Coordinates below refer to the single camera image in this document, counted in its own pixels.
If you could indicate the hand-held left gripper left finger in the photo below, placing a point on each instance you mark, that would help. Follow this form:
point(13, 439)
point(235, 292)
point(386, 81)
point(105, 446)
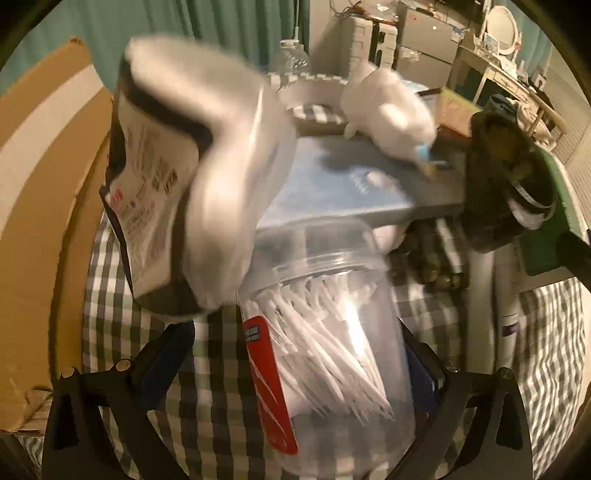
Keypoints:
point(166, 353)

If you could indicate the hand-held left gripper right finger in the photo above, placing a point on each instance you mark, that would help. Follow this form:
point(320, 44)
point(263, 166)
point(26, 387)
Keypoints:
point(422, 371)

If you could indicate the clear plastic jar of picks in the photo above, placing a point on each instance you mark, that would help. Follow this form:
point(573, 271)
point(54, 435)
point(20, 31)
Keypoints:
point(332, 323)

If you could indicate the light blue phone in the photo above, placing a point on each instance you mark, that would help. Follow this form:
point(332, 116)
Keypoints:
point(351, 184)

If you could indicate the black and white pouch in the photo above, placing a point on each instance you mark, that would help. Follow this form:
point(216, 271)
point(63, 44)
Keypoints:
point(152, 184)

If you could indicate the cardboard box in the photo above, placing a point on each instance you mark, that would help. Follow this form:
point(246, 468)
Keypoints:
point(41, 184)

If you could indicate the checkered blanket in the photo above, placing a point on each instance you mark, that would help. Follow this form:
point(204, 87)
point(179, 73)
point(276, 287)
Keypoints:
point(217, 383)

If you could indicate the green toy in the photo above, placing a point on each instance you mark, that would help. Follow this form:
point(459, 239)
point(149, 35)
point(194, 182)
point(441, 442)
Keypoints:
point(561, 207)

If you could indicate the white louvered wardrobe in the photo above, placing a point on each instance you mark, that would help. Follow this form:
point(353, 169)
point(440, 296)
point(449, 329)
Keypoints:
point(572, 143)

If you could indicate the brown printed carton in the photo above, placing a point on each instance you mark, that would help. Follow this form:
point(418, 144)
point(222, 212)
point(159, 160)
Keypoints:
point(452, 113)

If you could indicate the white tube bottle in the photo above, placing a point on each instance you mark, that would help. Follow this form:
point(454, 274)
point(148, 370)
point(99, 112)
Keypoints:
point(503, 314)

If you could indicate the white dressing table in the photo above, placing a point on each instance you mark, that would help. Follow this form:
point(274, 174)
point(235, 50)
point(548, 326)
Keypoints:
point(501, 78)

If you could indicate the white plush toy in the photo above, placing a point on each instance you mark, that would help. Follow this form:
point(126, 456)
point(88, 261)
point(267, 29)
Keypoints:
point(392, 110)

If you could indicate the grey mini fridge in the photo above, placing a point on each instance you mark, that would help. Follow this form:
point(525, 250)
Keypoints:
point(427, 44)

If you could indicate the oval white mirror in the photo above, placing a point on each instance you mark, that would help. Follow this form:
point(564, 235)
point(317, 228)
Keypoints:
point(501, 25)

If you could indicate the white suitcase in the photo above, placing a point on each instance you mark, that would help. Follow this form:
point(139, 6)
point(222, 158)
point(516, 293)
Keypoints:
point(364, 44)

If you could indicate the large clear water bottle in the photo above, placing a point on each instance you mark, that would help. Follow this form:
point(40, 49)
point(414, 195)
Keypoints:
point(291, 57)

